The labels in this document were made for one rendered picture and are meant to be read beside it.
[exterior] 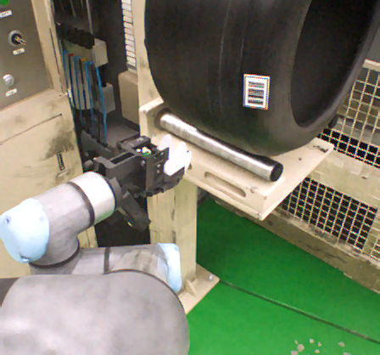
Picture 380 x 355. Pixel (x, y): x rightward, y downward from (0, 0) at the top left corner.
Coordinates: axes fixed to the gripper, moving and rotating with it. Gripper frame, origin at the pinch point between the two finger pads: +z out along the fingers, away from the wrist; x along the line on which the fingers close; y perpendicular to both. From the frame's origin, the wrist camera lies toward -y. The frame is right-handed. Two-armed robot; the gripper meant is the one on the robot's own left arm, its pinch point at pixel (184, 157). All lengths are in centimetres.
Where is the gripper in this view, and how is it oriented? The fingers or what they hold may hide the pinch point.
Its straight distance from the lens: 79.2
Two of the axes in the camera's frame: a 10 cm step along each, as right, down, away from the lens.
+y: 0.8, -8.3, -5.5
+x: -7.6, -4.1, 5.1
